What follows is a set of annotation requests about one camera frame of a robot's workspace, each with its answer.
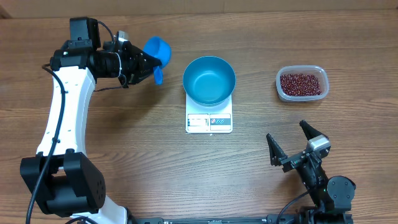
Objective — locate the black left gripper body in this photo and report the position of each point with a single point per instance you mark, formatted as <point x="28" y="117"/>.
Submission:
<point x="129" y="61"/>

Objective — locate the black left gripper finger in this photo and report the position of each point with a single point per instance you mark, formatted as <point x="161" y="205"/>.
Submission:
<point x="146" y="61"/>
<point x="139" y="75"/>

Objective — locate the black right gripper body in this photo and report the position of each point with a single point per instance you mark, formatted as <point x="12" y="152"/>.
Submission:
<point x="293" y="161"/>

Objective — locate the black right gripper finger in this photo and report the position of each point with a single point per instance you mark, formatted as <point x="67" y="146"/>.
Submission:
<point x="309" y="131"/>
<point x="277" y="155"/>

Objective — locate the blue plastic measuring scoop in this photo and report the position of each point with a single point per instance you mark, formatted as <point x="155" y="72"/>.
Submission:
<point x="159" y="49"/>

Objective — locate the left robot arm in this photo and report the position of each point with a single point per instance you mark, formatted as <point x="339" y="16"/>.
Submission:
<point x="61" y="178"/>

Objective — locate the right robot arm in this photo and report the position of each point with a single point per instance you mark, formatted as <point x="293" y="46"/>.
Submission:
<point x="331" y="196"/>

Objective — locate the blue metal bowl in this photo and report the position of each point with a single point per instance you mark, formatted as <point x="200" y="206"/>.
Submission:
<point x="209" y="80"/>

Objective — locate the white digital kitchen scale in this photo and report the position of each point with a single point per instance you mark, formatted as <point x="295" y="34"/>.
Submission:
<point x="216" y="119"/>

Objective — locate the red adzuki beans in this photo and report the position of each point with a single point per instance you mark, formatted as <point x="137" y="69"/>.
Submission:
<point x="300" y="84"/>

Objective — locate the clear plastic food container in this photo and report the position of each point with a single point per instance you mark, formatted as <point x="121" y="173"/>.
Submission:
<point x="306" y="69"/>

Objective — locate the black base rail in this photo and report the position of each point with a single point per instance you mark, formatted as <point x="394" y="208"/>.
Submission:
<point x="217" y="220"/>

